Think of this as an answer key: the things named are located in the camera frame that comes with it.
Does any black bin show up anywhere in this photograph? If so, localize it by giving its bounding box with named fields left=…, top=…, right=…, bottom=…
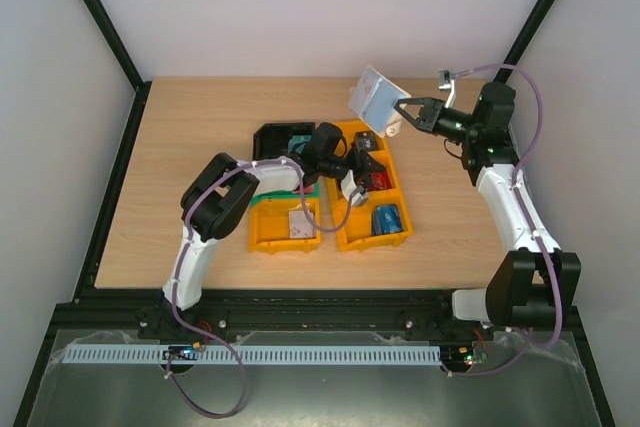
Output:
left=253, top=122, right=315, bottom=160

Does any yellow bin front left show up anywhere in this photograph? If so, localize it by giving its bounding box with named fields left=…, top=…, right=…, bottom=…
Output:
left=248, top=199, right=322, bottom=254

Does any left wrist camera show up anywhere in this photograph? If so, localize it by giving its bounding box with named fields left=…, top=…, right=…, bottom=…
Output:
left=340, top=170, right=369, bottom=208

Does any white card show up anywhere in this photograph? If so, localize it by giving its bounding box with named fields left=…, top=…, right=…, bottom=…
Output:
left=288, top=210, right=316, bottom=240

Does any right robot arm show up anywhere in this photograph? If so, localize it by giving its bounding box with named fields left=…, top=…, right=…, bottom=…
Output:
left=394, top=82, right=581, bottom=339

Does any grey cable duct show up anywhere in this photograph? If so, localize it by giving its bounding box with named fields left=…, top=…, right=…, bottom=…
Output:
left=62, top=344, right=441, bottom=366

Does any yellow bin front right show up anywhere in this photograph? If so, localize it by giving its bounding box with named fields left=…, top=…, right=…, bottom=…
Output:
left=336, top=188, right=414, bottom=252

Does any teal card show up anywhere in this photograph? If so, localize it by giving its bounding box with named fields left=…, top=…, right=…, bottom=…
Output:
left=287, top=135, right=311, bottom=155

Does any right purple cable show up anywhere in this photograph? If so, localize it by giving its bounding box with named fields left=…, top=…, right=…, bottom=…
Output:
left=439, top=63, right=564, bottom=379

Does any green bin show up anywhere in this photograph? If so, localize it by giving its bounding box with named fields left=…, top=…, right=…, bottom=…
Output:
left=250, top=182, right=319, bottom=206

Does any yellow bin middle right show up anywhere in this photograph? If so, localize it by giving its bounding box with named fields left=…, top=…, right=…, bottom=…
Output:
left=324, top=148, right=403, bottom=203

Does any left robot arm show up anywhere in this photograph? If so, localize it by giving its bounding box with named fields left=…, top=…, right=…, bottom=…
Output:
left=163, top=122, right=385, bottom=311

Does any black aluminium frame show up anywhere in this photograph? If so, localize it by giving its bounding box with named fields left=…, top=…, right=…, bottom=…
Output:
left=14, top=0, right=640, bottom=427

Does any dark blue card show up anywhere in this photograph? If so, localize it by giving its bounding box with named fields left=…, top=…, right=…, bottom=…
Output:
left=354, top=131, right=379, bottom=152

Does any red card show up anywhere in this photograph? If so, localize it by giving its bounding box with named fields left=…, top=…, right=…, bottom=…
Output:
left=367, top=172, right=393, bottom=191

